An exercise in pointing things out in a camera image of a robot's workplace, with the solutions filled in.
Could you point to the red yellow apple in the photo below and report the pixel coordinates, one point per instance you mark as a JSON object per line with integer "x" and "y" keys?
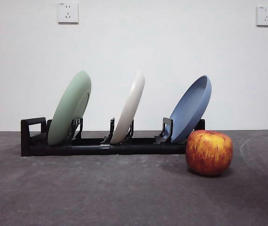
{"x": 208, "y": 153}

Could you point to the green plate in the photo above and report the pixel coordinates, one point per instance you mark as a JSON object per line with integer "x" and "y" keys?
{"x": 65, "y": 106}

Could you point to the blue plate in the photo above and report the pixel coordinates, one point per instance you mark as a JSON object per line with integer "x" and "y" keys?
{"x": 190, "y": 110}

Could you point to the white wall socket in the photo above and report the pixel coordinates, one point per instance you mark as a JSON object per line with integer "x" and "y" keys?
{"x": 266, "y": 16}
{"x": 68, "y": 13}

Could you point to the white plate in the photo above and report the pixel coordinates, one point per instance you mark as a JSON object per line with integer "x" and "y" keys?
{"x": 130, "y": 106}

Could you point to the black plate rack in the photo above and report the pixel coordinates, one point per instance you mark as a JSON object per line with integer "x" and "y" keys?
{"x": 89, "y": 149}

